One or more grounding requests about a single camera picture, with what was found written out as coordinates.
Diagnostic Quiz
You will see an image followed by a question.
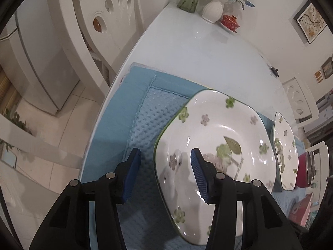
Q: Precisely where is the small framed picture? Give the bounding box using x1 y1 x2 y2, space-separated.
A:
321 57 333 79

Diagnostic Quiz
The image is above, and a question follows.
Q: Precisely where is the framed flower picture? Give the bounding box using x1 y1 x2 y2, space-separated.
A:
293 1 327 44

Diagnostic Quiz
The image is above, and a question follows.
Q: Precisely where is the white chair far right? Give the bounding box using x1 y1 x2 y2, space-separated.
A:
282 76 319 128

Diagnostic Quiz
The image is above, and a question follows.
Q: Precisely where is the red steel bowl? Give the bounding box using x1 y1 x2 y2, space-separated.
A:
296 151 316 188

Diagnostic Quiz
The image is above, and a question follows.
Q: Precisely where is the pink doll pattern bowl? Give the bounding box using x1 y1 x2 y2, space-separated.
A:
288 193 319 230

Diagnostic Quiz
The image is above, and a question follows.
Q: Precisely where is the small black object on table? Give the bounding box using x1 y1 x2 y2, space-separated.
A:
270 67 279 77

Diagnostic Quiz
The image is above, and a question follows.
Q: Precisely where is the white ceramic vase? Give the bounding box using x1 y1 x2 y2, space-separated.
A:
201 0 228 24

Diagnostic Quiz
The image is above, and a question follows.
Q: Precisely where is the grey refrigerator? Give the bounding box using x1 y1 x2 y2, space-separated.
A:
1 9 79 115

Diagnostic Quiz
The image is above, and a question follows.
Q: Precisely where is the light blue table mat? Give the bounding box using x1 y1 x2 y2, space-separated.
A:
79 62 313 250

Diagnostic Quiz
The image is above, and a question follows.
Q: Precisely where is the white chair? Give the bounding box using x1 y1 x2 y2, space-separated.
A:
306 141 330 196
282 76 319 128
47 0 144 103

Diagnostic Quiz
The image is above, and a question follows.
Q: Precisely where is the white chair near right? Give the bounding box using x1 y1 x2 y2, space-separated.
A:
306 141 330 196

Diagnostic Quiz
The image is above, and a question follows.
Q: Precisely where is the square floral plate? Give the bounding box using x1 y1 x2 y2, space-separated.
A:
154 89 276 245
271 112 299 191

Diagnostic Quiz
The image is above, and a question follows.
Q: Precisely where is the white chair far left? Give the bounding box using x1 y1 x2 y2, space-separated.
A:
47 0 144 103

